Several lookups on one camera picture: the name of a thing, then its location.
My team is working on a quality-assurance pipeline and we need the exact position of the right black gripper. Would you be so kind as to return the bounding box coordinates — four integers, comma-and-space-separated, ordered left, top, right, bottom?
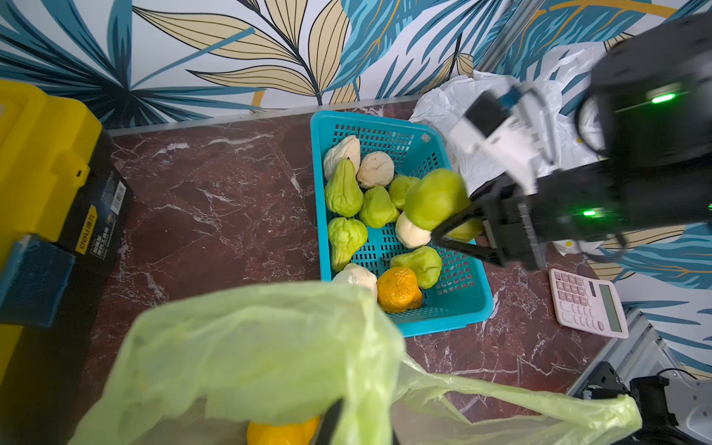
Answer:
432, 177, 545, 271

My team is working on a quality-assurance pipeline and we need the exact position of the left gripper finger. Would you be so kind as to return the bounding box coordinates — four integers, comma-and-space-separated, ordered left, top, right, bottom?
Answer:
311, 399, 343, 445

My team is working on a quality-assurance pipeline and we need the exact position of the yellow pear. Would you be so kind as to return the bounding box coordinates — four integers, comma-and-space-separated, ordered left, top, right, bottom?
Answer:
247, 416, 321, 445

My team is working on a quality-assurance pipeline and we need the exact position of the green plastic bag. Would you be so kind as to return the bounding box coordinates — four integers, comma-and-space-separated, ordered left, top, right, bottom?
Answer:
72, 282, 642, 444

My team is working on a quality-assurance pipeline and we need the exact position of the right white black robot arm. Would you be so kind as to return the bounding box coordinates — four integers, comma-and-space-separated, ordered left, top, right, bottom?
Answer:
432, 13, 711, 270

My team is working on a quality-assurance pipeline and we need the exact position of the green pear front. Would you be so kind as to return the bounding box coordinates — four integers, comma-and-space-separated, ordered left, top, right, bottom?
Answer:
390, 246, 443, 289

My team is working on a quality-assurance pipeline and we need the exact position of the white pear middle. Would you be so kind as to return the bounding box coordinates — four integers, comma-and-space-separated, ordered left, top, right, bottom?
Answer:
395, 212, 431, 250

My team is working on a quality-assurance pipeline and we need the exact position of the green pear small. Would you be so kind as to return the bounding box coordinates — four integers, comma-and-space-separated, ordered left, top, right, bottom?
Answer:
388, 174, 420, 211

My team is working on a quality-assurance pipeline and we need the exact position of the orange pear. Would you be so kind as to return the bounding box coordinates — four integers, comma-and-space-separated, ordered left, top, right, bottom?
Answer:
376, 267, 423, 313

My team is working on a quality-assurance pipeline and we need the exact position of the teal plastic basket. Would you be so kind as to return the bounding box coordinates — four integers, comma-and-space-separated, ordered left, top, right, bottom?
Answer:
310, 109, 495, 339

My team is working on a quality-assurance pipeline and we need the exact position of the white pear round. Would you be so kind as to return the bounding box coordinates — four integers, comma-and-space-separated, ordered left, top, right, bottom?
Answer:
356, 151, 395, 189

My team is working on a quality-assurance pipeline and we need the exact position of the plain white plastic bag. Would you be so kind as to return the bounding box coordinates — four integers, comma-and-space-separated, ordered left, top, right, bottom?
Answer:
410, 49, 602, 195

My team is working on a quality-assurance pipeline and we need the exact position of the white pear front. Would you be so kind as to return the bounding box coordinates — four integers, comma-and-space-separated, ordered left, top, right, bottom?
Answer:
332, 263, 378, 299

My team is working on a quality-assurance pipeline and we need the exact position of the green pear tall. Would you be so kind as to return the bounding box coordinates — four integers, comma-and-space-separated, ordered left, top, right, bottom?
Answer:
324, 159, 365, 218

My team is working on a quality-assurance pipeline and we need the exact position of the white pear back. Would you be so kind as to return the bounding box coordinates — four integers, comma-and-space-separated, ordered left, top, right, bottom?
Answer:
323, 135, 361, 180

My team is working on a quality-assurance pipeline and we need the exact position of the yellow black toolbox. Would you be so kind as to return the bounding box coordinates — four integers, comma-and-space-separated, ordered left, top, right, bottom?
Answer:
1, 81, 134, 400

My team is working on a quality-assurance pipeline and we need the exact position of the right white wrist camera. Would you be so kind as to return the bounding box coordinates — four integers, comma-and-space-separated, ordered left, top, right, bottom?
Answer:
448, 83, 561, 196

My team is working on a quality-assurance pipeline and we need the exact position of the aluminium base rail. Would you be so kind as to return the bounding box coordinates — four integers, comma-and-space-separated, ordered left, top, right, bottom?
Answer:
567, 309, 711, 444

